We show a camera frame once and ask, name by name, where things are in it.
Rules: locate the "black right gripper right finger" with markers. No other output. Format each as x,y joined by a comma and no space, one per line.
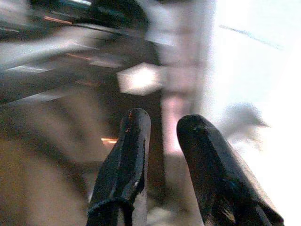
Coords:
218,174

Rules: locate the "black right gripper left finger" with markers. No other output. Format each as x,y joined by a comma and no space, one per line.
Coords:
124,164

